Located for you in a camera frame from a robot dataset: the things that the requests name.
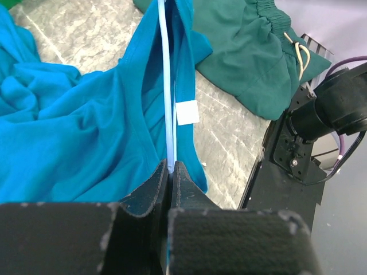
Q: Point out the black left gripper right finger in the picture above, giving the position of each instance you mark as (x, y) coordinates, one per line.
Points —
(205, 239)

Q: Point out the light blue wire hanger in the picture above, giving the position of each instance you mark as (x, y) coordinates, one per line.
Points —
(170, 116)

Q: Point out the black mounting base rail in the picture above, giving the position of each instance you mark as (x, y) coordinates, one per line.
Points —
(290, 174)

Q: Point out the green plastic bin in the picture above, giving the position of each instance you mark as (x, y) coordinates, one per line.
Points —
(8, 4)

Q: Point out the dark green pants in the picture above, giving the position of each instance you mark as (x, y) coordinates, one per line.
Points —
(248, 49)

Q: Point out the blue t shirt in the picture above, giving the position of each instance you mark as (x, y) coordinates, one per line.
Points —
(67, 136)

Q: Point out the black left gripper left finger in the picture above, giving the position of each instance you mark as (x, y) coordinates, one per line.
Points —
(125, 237)

